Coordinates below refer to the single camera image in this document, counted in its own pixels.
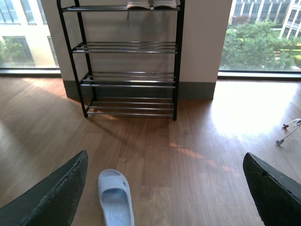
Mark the light blue slide sandal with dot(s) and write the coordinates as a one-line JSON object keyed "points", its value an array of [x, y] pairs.
{"points": [[115, 198]]}

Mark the grey knit sneaker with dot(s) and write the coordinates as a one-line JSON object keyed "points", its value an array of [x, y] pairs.
{"points": [[166, 3], [138, 4]]}

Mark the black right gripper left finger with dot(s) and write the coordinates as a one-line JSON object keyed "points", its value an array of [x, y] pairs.
{"points": [[51, 202]]}

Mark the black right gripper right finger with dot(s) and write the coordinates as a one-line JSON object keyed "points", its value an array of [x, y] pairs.
{"points": [[277, 197]]}

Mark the black metal shoe rack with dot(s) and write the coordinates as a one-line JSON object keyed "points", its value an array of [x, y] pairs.
{"points": [[135, 93]]}

